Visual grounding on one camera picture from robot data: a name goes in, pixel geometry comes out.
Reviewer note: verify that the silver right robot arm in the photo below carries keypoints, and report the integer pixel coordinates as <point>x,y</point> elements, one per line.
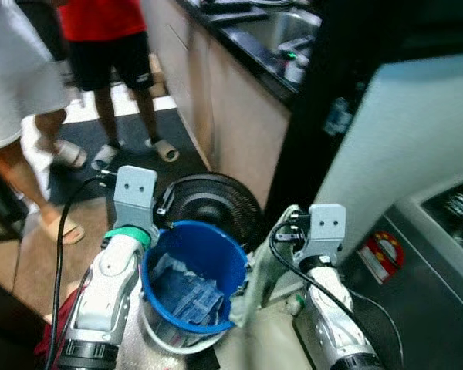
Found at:
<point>332,324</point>

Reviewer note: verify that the dark grey washing machine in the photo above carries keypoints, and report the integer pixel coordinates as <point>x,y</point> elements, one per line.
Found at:
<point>432,308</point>

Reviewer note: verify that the black electric fan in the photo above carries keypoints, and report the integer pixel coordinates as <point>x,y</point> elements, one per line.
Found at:
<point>216,202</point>

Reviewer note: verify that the blue plastic bucket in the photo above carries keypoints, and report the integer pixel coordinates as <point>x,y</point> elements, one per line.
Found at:
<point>208,250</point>

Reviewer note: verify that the black floor mat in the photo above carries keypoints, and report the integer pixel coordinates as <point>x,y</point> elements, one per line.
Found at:
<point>170,131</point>

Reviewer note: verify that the red warning sticker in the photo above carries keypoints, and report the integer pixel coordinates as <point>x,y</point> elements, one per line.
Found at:
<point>382,258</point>

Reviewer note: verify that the wooden kitchen cabinet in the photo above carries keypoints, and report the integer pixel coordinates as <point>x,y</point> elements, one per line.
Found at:
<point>231,116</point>

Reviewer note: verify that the cardboard box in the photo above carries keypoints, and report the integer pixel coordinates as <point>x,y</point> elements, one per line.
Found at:
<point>156,77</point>

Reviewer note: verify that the red cloth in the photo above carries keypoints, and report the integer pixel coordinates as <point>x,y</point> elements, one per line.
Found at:
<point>58,343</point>

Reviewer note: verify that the black kitchen countertop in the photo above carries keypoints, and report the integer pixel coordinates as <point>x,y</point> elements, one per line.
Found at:
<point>239,42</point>

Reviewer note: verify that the person in red shirt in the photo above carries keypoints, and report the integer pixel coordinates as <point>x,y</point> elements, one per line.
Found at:
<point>100,23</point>

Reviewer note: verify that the person in white shorts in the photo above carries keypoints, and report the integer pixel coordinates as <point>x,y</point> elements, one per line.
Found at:
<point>15,77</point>

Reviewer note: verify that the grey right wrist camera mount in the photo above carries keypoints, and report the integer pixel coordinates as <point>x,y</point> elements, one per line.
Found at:
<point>326,227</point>

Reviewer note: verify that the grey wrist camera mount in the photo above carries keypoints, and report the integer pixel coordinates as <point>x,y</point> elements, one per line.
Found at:
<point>326,227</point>
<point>135,193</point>

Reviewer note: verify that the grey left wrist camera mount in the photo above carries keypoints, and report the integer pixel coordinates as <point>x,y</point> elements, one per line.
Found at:
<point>135,193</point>

